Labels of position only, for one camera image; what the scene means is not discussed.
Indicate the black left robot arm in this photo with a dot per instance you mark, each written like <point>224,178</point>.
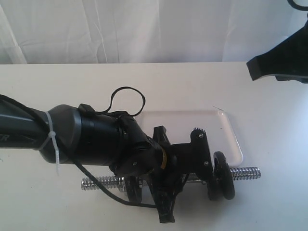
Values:
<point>82,136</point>

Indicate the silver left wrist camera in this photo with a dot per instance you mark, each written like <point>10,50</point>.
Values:
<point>201,158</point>

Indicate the white backdrop curtain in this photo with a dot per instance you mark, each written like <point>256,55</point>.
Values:
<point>142,31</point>

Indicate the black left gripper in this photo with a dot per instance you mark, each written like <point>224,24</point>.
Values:
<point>164,169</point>

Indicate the chrome threaded dumbbell bar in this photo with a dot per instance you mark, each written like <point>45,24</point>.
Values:
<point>120,183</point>

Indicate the white zip tie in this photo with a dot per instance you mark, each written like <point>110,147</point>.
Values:
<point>52,136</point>

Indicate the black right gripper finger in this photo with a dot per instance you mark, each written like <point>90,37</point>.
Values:
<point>300,79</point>
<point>288,58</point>

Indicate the black weight plate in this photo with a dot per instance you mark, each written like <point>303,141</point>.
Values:
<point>223,176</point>
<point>133,190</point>
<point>213,185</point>

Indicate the white plastic tray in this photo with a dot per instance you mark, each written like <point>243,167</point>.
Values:
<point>179,125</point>

